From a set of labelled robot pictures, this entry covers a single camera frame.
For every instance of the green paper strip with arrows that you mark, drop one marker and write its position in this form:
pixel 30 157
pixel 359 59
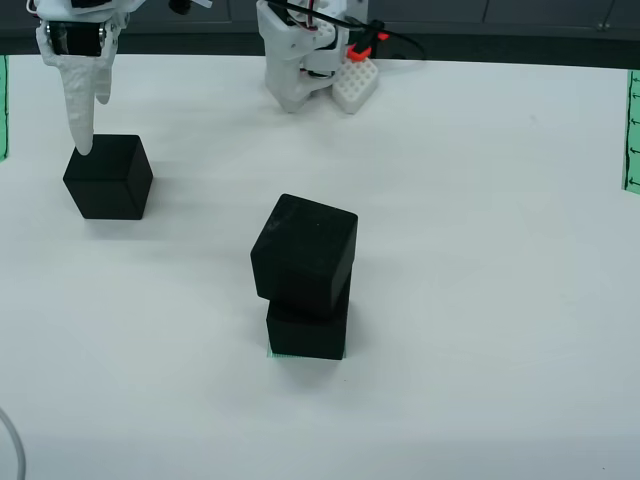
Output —
pixel 632 130
pixel 3 110

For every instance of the orange and black clamp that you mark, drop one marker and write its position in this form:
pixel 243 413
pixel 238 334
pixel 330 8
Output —
pixel 360 50

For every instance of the black cube with dusty scuffs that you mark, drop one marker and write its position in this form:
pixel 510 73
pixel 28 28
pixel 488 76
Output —
pixel 300 255

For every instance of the plain black cube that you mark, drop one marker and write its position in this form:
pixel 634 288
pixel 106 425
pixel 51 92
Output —
pixel 107 185

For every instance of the black cube with seam line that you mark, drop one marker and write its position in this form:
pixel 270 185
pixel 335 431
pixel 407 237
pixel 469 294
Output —
pixel 305 335

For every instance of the green striped square marker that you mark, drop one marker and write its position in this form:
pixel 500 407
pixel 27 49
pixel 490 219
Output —
pixel 275 356

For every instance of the grey cabinet front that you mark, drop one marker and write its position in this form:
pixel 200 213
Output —
pixel 500 12

